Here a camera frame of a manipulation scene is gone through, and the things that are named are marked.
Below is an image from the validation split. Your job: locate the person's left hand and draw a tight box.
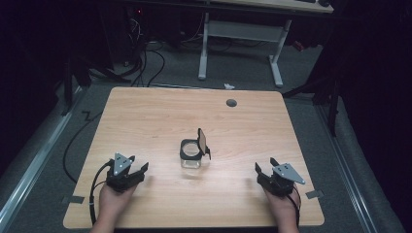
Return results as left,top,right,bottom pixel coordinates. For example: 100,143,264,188
97,184,138,227

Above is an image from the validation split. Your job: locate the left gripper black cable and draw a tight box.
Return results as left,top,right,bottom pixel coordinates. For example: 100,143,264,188
89,162,112,226

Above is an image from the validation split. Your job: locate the hinged wooden jar lid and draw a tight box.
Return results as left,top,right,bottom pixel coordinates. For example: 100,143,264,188
196,127,212,161

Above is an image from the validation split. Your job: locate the person's right hand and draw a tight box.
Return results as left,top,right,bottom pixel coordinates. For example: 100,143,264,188
263,186,301,229

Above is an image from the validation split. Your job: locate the white frame desk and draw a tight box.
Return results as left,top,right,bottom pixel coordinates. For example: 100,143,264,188
181,0,335,88

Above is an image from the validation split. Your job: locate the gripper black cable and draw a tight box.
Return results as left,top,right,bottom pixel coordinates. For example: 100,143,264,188
286,184,302,228
89,162,112,226

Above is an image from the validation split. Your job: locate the black floor cable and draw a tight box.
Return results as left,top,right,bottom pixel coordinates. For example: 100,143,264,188
62,110,104,184

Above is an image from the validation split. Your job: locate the black metal stand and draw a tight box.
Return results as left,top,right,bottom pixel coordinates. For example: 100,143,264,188
282,74,344,137
59,54,93,117

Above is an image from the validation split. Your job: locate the grey tape strip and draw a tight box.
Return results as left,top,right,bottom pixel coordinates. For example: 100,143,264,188
305,189,325,200
61,195,86,205

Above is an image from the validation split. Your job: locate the clear glass jar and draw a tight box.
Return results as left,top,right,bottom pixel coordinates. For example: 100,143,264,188
179,138,205,170

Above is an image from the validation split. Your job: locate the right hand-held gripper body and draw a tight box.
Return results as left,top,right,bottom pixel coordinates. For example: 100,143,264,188
257,162,306,198

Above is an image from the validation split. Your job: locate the aluminium floor rail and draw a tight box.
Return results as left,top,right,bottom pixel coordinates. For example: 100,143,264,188
315,105,379,233
0,86,86,232

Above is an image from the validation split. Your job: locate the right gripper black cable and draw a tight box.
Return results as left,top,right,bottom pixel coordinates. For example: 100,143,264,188
286,184,302,228

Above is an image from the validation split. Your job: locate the bundle of black cables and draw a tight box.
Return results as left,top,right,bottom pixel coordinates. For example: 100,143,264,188
86,16,167,88

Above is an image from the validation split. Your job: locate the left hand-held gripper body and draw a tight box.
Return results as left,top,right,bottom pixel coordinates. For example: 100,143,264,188
105,152,146,194

